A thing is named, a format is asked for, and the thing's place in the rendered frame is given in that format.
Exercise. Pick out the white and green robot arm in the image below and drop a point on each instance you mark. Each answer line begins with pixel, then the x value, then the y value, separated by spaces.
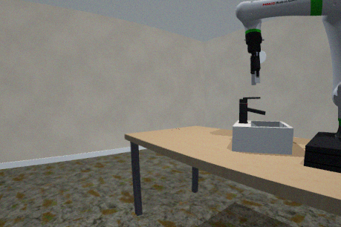
pixel 250 14

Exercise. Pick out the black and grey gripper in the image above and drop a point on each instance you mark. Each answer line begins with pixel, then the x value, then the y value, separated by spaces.
pixel 254 48

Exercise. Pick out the black mixer tap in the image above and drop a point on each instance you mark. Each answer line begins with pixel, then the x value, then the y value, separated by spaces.
pixel 243 109

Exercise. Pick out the grey square basin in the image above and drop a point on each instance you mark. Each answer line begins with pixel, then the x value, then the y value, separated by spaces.
pixel 267 137

